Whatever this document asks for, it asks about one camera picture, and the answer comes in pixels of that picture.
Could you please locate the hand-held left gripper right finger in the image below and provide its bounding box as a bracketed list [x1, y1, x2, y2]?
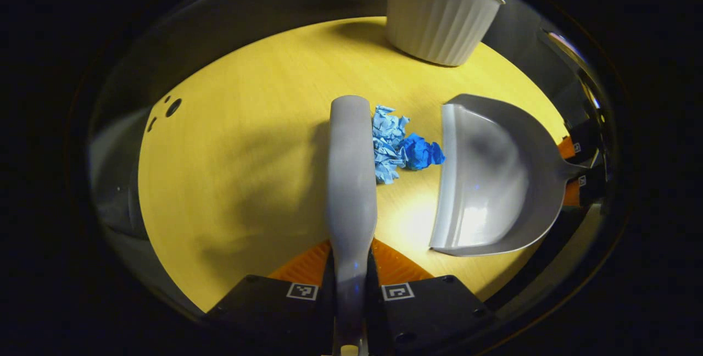
[365, 238, 495, 356]

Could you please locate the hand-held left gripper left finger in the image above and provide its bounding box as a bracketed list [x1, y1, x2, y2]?
[206, 240, 337, 356]

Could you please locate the grey dustpan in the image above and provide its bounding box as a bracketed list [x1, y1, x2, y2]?
[429, 93, 588, 258]

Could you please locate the small grey broom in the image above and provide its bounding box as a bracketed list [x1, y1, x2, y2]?
[327, 95, 380, 356]

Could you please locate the dark blue paper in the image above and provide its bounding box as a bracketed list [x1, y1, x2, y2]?
[398, 133, 445, 171]

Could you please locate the light blue paper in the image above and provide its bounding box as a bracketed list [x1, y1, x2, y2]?
[372, 105, 410, 185]

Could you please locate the white ribbed garbage bin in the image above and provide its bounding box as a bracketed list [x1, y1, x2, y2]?
[384, 0, 506, 67]

